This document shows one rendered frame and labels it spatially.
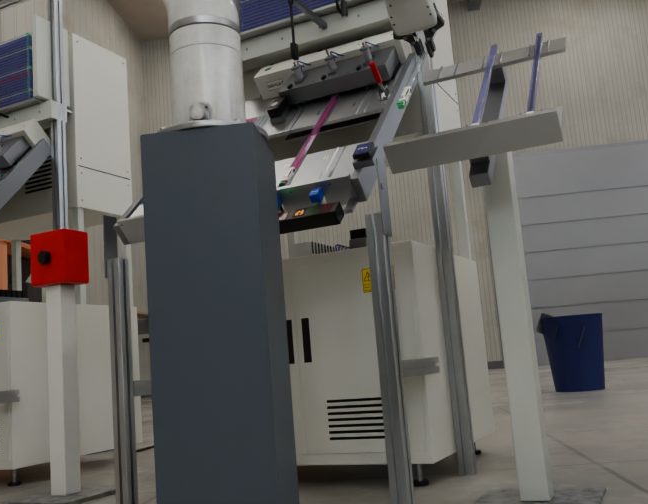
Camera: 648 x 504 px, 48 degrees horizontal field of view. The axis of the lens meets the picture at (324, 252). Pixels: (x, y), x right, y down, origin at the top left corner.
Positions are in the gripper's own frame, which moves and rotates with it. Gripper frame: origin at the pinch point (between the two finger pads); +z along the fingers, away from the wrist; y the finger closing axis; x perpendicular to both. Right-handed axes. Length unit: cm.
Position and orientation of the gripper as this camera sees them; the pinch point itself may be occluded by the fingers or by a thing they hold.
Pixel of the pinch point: (425, 47)
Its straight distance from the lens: 172.0
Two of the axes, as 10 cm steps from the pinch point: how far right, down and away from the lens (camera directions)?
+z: 3.9, 6.8, 6.2
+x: -2.0, 7.2, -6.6
